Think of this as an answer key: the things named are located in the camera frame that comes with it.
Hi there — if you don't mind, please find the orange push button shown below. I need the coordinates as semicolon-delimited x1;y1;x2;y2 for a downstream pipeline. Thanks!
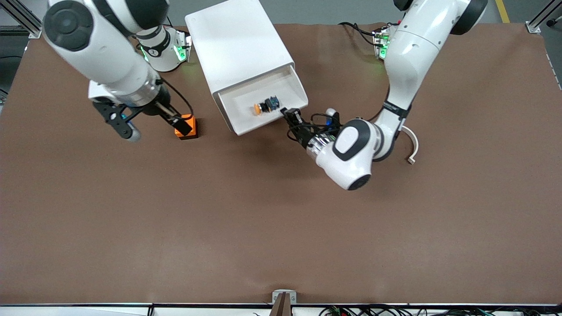
253;95;281;117

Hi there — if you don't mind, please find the orange box with hole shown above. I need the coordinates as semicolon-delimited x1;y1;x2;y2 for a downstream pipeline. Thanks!
174;114;198;140

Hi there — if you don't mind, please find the brown table mat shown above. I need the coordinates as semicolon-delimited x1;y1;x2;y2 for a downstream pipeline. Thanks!
0;22;562;305

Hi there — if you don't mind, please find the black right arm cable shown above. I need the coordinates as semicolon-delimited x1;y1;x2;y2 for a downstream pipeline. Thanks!
157;78;195;118

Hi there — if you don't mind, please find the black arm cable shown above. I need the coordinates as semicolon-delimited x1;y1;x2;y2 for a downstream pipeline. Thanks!
369;83;392;124
157;78;195;118

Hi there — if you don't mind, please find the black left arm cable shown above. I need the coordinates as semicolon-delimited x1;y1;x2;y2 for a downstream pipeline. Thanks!
369;83;392;124

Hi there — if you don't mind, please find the black base cable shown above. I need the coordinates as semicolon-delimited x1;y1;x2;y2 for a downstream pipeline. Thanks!
338;21;379;47

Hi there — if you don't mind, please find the white curved bracket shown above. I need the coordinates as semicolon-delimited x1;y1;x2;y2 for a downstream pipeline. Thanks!
401;126;419;165

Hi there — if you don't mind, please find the aluminium frame profile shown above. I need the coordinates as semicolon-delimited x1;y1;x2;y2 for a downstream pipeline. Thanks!
526;0;562;34
0;0;44;39

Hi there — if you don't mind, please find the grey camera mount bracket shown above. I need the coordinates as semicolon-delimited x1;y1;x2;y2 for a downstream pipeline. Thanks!
272;290;297;316

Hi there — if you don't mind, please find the white table edge rail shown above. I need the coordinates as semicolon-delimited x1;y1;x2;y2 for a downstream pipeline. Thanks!
0;303;562;316

